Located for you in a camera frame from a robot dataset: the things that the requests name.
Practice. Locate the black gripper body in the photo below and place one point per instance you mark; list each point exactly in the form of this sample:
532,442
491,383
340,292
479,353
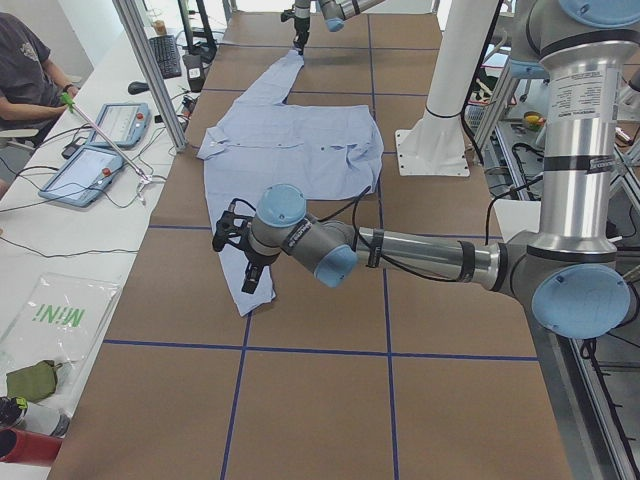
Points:
300,21
258,259

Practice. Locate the black computer mouse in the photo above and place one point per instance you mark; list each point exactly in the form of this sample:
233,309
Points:
137,87

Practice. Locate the seated person grey shirt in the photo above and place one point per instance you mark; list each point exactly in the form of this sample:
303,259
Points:
31,83

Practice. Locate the white mast base plate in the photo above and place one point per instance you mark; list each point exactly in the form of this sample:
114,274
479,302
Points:
433,147

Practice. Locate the aluminium frame post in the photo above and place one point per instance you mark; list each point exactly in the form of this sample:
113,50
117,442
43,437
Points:
133,25

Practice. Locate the green fabric pouch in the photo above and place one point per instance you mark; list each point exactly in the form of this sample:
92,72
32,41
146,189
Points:
33,383

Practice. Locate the near blue teach pendant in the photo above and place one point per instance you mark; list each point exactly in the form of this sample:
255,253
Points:
84,176

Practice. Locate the far blue teach pendant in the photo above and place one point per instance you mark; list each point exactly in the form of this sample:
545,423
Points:
124,123

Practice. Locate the light blue button shirt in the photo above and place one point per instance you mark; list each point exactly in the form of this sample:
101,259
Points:
278,157

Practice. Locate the clear bag green lettering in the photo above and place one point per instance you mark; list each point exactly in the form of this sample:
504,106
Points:
60,321

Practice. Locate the black keyboard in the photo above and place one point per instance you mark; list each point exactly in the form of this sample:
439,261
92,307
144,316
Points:
167,55

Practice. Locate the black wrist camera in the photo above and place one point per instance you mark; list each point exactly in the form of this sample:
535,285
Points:
289,14
231,228

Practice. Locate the red bottle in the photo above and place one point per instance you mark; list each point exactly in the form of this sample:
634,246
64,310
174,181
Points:
29,448

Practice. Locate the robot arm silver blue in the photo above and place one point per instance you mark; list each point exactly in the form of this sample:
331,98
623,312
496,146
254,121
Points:
335,14
563,274

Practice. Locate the long metal rod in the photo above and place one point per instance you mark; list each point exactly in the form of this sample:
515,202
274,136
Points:
73,107

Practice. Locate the white camera mast pillar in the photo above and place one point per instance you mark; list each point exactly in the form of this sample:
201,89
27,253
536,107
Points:
468,26

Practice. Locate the small black phone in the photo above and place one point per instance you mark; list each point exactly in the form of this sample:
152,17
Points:
70,150

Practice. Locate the blue teach pendant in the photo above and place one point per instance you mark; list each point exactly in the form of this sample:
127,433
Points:
124,123
84,176

